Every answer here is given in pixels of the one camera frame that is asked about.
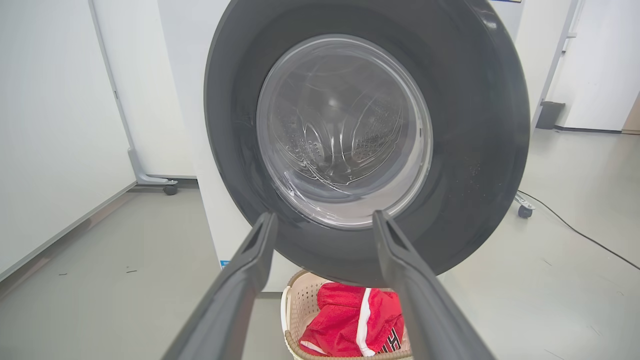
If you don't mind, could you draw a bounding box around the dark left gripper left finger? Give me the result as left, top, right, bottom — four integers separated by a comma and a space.
161, 211, 279, 360

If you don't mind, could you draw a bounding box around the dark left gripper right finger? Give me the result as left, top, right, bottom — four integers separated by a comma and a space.
372, 210, 496, 360

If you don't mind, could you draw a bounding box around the red garment black lettering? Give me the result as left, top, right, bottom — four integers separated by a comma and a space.
382, 327, 404, 355

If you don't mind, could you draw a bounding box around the red garment white trim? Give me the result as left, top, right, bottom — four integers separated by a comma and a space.
299, 281, 405, 358

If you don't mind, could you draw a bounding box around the dark washing machine glass door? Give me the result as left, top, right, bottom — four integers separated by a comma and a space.
203, 0, 531, 288

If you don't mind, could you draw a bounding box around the cream perforated laundry basket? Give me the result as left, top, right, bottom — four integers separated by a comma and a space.
280, 270, 415, 360

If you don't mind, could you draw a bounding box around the white washing machine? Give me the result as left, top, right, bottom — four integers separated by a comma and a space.
157, 0, 526, 293

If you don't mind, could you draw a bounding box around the black caster wheel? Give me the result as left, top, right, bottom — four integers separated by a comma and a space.
514, 192, 536, 220

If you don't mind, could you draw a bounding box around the white partition grey wheeled stand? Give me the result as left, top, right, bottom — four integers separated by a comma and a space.
89, 0, 197, 197

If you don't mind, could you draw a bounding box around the dark grey box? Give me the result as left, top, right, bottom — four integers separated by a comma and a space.
535, 101, 566, 131

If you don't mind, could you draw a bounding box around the thin black floor cable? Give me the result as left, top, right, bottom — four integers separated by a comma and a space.
517, 190, 640, 271

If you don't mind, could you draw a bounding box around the white partition grey post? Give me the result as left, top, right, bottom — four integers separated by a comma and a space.
530, 0, 640, 135

